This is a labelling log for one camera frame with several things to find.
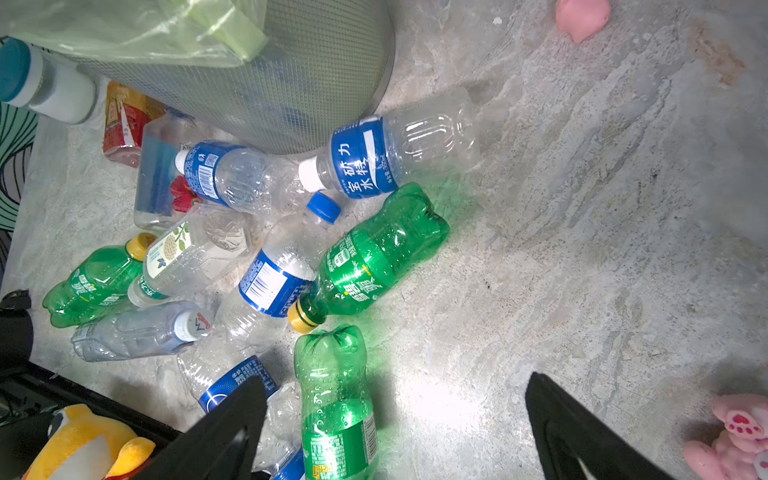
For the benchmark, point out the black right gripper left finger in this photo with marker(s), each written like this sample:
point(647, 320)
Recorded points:
point(222, 445)

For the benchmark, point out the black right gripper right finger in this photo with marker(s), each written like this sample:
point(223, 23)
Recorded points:
point(572, 443)

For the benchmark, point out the green soda bottle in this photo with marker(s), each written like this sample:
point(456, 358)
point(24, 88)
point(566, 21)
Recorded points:
point(99, 285)
point(338, 429)
point(371, 259)

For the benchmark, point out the clear grey bottle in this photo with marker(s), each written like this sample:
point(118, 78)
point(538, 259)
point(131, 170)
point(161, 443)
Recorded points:
point(164, 329)

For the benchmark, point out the small bottle blue white label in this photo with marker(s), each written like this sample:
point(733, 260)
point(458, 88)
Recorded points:
point(255, 312)

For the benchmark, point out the grey mesh waste bin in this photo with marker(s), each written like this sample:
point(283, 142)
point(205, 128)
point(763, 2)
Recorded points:
point(326, 64)

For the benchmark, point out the green plastic bin liner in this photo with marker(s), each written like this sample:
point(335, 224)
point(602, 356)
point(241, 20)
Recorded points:
point(214, 34)

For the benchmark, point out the pepsi label clear bottle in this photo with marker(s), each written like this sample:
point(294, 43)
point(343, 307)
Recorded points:
point(230, 382)

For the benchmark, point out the yellow plush toy red dress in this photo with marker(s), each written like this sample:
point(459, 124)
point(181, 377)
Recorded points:
point(83, 445)

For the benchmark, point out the pink plush bunny toy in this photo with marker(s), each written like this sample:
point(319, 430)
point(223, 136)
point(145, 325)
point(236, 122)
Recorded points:
point(740, 450)

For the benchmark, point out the clear bottle white green label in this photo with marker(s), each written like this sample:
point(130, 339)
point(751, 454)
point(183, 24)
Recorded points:
point(204, 245)

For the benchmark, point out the clear bottle blue label middle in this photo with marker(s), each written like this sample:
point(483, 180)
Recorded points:
point(242, 178)

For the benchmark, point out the clear bottle blue chinese label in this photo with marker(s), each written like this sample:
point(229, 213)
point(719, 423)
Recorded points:
point(421, 142)

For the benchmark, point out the red yellow label tea bottle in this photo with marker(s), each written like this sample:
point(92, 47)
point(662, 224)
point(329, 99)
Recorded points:
point(127, 112)

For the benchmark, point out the white jar teal lid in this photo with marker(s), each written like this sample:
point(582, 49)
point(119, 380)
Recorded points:
point(34, 79)

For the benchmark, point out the small pink pig toy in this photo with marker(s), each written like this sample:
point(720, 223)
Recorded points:
point(581, 19)

